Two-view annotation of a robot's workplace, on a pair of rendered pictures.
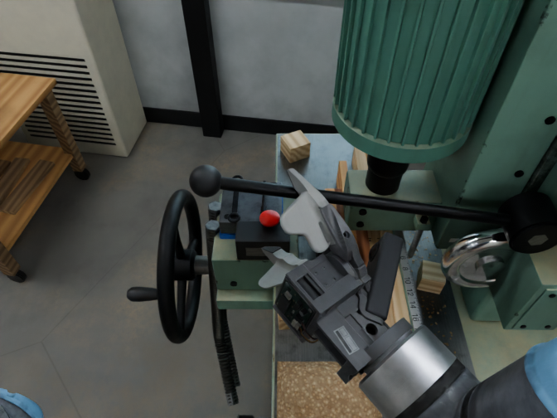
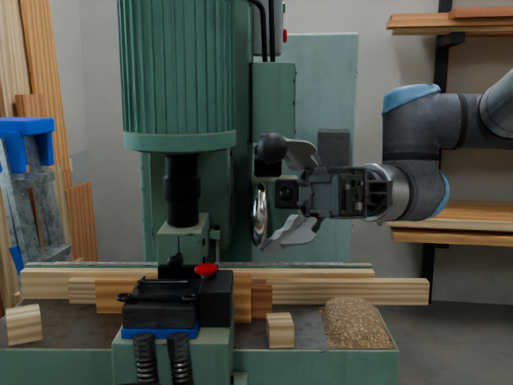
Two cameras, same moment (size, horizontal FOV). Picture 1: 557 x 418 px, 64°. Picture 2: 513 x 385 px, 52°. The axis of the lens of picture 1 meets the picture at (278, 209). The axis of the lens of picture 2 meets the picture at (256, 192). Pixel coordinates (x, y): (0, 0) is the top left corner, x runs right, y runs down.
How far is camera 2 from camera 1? 0.81 m
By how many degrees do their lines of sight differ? 81
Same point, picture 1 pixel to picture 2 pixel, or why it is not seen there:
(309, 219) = (299, 149)
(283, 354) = (321, 344)
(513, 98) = not seen: hidden behind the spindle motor
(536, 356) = (399, 99)
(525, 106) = not seen: hidden behind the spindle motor
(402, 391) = (398, 174)
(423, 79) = (231, 73)
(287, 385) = (356, 330)
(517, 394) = (414, 111)
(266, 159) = not seen: outside the picture
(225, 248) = (211, 335)
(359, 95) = (209, 101)
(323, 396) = (364, 306)
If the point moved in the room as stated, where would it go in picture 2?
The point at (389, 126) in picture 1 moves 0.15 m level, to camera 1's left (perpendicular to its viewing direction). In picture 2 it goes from (227, 117) to (221, 124)
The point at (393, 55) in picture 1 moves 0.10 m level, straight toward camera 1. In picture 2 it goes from (225, 56) to (292, 56)
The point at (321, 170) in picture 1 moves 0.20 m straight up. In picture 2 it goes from (71, 321) to (62, 194)
